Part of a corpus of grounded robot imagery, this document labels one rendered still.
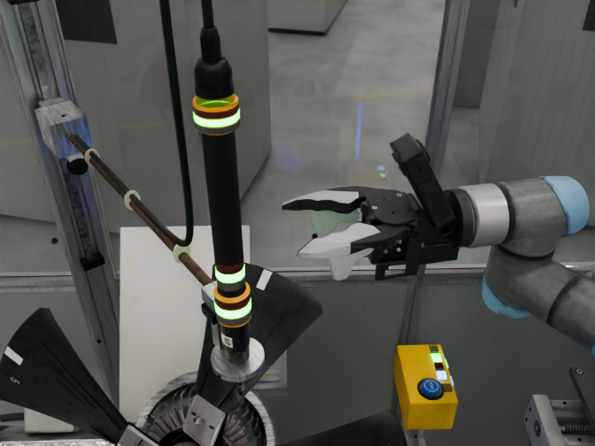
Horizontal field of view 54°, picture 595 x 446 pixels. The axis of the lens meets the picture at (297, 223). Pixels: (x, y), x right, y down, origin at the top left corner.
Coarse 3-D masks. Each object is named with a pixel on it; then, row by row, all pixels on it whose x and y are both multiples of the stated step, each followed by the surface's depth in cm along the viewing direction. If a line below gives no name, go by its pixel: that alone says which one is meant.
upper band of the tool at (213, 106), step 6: (228, 96) 57; (234, 96) 56; (192, 102) 54; (198, 102) 56; (204, 102) 57; (210, 102) 57; (216, 102) 57; (222, 102) 57; (228, 102) 57; (234, 102) 54; (198, 108) 54; (204, 108) 53; (210, 108) 53; (216, 108) 53; (222, 108) 53; (228, 108) 54; (234, 114) 55; (204, 126) 54
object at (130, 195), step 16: (160, 0) 56; (208, 0) 49; (208, 16) 50; (176, 80) 61; (176, 96) 62; (176, 112) 63; (176, 128) 64; (80, 144) 103; (96, 160) 98; (112, 176) 94; (128, 192) 89; (128, 208) 90; (144, 208) 86; (192, 208) 71; (160, 224) 82; (192, 224) 72; (176, 240) 78; (176, 256) 79
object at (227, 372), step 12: (204, 288) 73; (204, 300) 74; (204, 312) 74; (216, 324) 73; (216, 336) 75; (216, 348) 76; (252, 348) 76; (216, 360) 75; (252, 360) 75; (264, 360) 75; (216, 372) 74; (228, 372) 73; (240, 372) 73; (252, 372) 73
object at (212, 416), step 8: (200, 400) 94; (192, 408) 95; (200, 408) 94; (208, 408) 92; (216, 408) 91; (192, 416) 94; (208, 416) 91; (216, 416) 90; (224, 416) 89; (184, 424) 95; (192, 424) 93; (200, 424) 92; (208, 424) 91; (216, 424) 89; (192, 432) 93; (200, 432) 91; (208, 432) 90; (216, 432) 89; (200, 440) 91; (208, 440) 89
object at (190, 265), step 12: (84, 156) 103; (96, 168) 99; (108, 180) 95; (120, 192) 92; (132, 204) 89; (144, 216) 86; (156, 228) 84; (168, 240) 81; (192, 264) 77; (204, 276) 75
